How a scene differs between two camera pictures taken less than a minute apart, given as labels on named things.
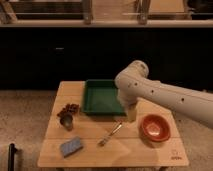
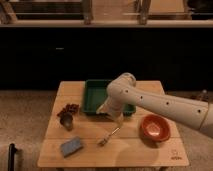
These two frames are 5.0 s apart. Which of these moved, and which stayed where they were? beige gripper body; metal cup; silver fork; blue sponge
Moved: beige gripper body
Stayed: silver fork; metal cup; blue sponge
